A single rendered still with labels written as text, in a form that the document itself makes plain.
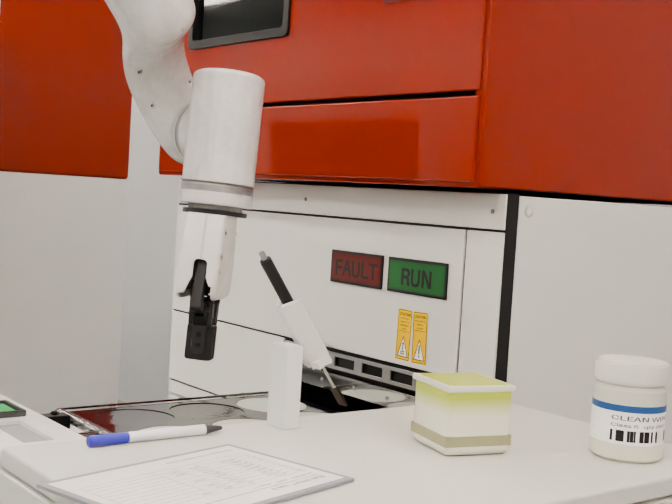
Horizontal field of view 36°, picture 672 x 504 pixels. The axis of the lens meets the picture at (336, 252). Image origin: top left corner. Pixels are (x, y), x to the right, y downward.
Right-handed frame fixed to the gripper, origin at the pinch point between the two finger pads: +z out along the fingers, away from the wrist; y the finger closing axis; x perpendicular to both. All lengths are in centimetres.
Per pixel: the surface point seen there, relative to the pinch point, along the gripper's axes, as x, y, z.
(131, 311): -116, -397, 33
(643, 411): 47, 19, -1
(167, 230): -95, -371, -10
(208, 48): -15, -54, -43
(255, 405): 3.6, -26.7, 11.0
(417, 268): 24.2, -21.3, -11.0
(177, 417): -5.0, -15.1, 11.9
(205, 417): -1.6, -16.8, 11.8
